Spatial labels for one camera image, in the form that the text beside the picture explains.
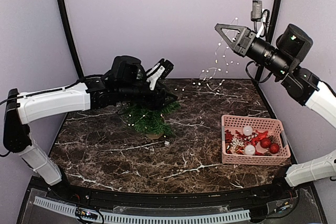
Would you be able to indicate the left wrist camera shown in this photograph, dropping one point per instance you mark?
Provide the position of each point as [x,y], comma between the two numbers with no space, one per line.
[159,71]

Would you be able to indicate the small green christmas tree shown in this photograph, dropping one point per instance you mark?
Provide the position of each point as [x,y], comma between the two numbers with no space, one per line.
[146,121]

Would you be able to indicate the red bow ornament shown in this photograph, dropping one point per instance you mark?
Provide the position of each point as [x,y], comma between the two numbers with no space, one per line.
[259,136]

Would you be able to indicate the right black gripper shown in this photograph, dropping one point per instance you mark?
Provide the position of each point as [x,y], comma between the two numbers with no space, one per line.
[240,46]

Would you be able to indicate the black front table rail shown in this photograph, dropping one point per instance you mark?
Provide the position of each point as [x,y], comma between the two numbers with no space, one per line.
[113,185]

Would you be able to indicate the white snowflake ornament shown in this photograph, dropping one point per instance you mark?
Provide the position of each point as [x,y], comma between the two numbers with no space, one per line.
[237,142]

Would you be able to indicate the red glitter ball left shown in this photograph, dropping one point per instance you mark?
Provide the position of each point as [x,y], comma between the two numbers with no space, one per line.
[265,143]

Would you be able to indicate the red glitter ball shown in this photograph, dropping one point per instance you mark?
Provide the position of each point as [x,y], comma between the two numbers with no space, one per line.
[265,143]
[274,148]

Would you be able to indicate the white ball ornament lower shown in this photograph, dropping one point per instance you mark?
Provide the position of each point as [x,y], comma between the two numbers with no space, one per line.
[249,150]

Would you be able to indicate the white ball ornament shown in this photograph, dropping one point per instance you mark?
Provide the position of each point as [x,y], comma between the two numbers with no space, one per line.
[249,150]
[247,130]

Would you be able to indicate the pink plastic basket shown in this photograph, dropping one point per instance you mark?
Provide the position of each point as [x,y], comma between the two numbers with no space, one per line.
[232,126]

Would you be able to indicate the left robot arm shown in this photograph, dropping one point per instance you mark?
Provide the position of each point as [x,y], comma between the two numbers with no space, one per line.
[126,81]

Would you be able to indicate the red glitter ball right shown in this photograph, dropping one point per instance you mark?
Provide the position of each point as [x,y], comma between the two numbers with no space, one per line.
[274,148]

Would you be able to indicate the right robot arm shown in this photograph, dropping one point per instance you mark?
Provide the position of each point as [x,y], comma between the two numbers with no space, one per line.
[283,61]

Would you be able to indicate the white slotted cable duct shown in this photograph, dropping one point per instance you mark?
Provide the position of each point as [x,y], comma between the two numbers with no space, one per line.
[141,215]

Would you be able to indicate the white ball ornament upper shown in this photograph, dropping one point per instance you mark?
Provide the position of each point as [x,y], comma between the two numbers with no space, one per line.
[247,130]

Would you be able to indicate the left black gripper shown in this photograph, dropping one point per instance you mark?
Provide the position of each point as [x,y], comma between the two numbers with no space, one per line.
[157,102]

